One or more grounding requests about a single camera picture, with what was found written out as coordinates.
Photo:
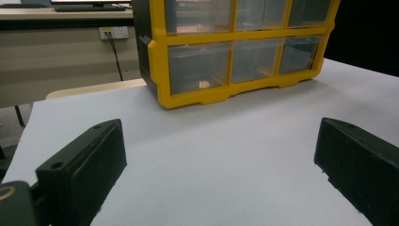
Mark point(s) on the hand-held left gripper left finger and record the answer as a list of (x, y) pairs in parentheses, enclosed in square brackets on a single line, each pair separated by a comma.
[(81, 169)]

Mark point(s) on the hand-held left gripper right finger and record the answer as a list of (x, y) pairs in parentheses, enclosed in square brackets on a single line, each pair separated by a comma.
[(360, 169)]

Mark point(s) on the yellow and black organizer cabinet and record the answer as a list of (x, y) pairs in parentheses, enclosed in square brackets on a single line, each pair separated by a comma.
[(160, 72)]

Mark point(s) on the light wooden table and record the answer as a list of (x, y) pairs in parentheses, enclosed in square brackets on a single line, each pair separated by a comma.
[(94, 89)]

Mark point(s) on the black table leg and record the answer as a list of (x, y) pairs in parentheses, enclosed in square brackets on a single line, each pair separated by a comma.
[(19, 116)]

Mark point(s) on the white board sheet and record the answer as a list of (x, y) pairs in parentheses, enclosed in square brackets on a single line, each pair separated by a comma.
[(219, 150)]

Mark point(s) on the small tan block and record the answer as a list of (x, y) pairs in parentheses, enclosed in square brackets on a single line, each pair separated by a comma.
[(204, 84)]

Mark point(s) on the set of clear organizer drawers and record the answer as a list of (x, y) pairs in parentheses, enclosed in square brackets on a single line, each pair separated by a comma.
[(254, 59)]

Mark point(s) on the black keyboard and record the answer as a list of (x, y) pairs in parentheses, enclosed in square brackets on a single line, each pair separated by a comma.
[(89, 8)]

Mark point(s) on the black computer monitor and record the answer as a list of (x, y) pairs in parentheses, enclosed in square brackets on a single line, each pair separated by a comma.
[(91, 2)]

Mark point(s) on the white wall outlet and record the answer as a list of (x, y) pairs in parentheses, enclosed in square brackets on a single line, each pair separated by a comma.
[(120, 32)]

